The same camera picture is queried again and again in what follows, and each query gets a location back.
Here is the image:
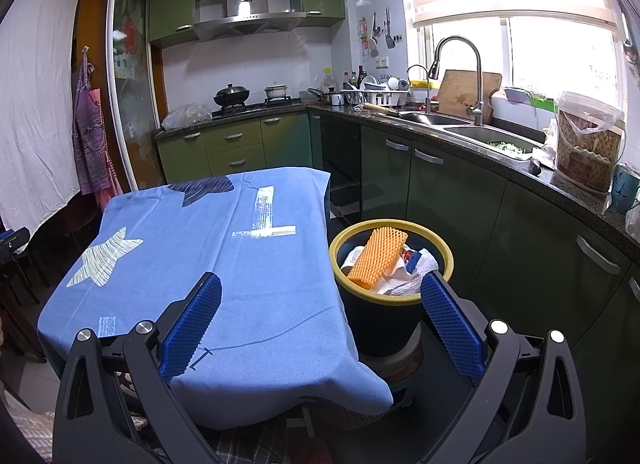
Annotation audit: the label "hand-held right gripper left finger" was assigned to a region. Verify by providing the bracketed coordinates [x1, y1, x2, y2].
[52, 271, 224, 464]

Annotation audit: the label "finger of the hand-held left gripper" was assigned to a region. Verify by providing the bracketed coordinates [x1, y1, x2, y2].
[0, 227, 32, 266]

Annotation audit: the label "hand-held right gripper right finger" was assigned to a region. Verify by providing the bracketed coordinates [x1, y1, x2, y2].
[419, 271, 588, 464]

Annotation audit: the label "white paper tissue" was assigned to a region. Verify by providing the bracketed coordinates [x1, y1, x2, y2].
[372, 247, 441, 296]

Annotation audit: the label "yellow rim trash bin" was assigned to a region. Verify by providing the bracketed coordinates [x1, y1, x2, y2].
[328, 218, 455, 360]

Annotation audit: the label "orange foam net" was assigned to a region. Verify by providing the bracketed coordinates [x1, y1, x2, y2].
[347, 226, 410, 291]

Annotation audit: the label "blue star print tablecloth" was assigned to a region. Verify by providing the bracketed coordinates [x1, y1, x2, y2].
[37, 167, 395, 430]

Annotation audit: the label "dark green counter cabinets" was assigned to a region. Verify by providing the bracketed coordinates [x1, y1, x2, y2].
[307, 111, 640, 445]

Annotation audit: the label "red checked apron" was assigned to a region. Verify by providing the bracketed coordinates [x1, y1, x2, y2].
[92, 88, 124, 205]

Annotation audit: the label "purple checked apron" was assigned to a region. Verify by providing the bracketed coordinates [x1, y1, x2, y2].
[72, 46, 109, 198]

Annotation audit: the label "white hanging sheet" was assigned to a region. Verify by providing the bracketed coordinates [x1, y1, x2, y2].
[0, 0, 84, 236]

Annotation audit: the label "green base cabinets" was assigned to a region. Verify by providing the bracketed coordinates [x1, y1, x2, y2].
[154, 111, 324, 193]

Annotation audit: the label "sliding glass door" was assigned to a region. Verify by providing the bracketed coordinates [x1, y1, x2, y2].
[104, 0, 169, 193]

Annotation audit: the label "chopped green vegetables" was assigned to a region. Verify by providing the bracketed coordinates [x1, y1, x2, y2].
[487, 140, 539, 155]

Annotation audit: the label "steel double sink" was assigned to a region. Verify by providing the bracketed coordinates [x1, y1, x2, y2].
[399, 111, 547, 161]

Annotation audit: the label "clear plastic bag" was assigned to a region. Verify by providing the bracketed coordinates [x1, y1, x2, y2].
[160, 102, 214, 131]

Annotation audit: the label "clear bucket with plastic bag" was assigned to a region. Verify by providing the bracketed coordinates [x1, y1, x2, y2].
[552, 90, 627, 194]

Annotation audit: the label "teal ceramic mug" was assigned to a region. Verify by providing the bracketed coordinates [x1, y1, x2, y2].
[609, 161, 640, 215]

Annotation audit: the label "wooden rolling pin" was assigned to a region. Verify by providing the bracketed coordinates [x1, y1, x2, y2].
[363, 102, 401, 118]

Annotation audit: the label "black gas stove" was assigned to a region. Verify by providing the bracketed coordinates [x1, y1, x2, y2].
[211, 97, 307, 120]

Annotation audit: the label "wooden cutting board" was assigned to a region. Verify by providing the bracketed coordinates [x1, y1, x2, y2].
[437, 68, 503, 120]

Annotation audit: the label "black wok with lid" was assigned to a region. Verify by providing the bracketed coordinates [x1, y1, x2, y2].
[213, 83, 251, 109]

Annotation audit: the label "small steel faucet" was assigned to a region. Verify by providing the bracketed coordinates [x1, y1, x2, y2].
[405, 63, 432, 115]

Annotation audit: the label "white dish rack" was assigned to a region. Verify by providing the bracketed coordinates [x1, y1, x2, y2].
[344, 75, 412, 108]

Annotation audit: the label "green plastic basket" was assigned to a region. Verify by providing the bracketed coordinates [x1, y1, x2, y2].
[524, 92, 559, 113]

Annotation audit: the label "tall steel faucet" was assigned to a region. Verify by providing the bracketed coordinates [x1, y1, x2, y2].
[425, 35, 485, 126]

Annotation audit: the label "small steel saucepan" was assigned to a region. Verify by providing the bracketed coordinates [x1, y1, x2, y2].
[307, 86, 344, 105]

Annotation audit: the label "kitchen window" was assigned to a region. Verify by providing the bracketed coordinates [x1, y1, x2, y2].
[417, 16, 640, 110]

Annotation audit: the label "hanging ladle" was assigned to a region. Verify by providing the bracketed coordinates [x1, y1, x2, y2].
[368, 12, 381, 59]

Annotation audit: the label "hanging spatula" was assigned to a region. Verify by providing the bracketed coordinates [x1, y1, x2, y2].
[383, 7, 397, 50]

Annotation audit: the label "green wall cabinets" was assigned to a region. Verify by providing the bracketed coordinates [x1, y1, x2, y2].
[148, 0, 347, 49]

